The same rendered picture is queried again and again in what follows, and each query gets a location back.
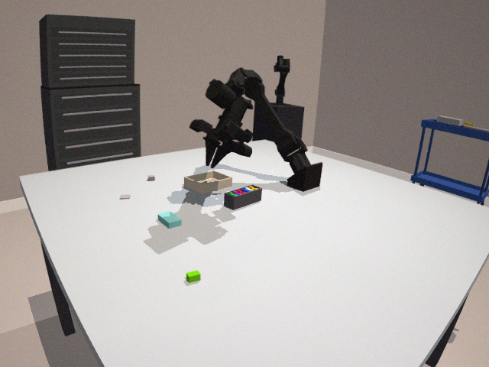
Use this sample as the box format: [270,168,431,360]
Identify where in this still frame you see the beige shallow tray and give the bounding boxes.
[184,171,232,194]

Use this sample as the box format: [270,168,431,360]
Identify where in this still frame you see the small green block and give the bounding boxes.
[186,271,201,283]

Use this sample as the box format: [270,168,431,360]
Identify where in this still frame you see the light teal rectangular block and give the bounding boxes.
[158,211,182,229]

